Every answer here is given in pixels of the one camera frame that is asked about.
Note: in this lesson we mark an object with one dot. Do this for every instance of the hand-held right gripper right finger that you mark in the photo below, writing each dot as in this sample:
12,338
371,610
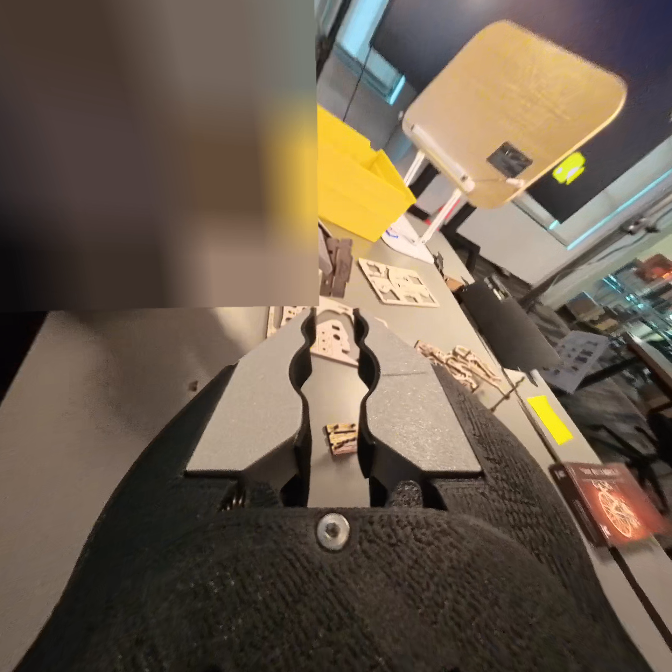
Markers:
420,420

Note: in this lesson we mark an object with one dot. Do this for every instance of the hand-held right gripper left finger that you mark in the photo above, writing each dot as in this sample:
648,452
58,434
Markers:
246,414

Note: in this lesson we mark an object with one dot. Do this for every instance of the wooden parts sheet small cutouts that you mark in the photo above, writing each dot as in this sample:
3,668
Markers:
420,299

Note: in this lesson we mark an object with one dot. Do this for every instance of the wooden parts sheet curved cutouts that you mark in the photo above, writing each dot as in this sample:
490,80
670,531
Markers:
333,341

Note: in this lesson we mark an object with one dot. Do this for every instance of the dark red printed box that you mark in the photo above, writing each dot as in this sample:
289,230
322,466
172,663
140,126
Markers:
609,504

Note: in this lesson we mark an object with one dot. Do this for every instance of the small wooden model crate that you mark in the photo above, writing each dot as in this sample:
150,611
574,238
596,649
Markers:
341,438

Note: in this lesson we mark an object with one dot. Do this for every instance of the grey board with dark parts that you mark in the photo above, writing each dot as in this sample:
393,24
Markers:
577,359

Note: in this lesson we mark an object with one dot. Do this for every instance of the pile of wooden pieces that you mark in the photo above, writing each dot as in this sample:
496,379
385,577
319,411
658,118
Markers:
456,362

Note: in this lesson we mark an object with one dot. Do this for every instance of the thin dark stick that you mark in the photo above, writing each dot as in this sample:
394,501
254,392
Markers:
508,393

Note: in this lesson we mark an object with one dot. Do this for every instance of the yellow plastic bin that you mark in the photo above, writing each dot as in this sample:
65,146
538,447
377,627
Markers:
357,199

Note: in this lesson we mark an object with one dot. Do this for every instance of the yellow sticky note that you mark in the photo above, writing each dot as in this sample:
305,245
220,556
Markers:
548,420

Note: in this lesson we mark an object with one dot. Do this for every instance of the yellow green sign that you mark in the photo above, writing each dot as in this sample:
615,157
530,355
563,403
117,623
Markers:
569,168

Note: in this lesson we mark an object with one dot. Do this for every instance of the white sheet with blue print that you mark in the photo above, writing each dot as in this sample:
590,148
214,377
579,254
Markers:
404,241

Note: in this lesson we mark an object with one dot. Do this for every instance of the plywood chair white legs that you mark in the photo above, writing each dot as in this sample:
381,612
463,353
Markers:
514,94

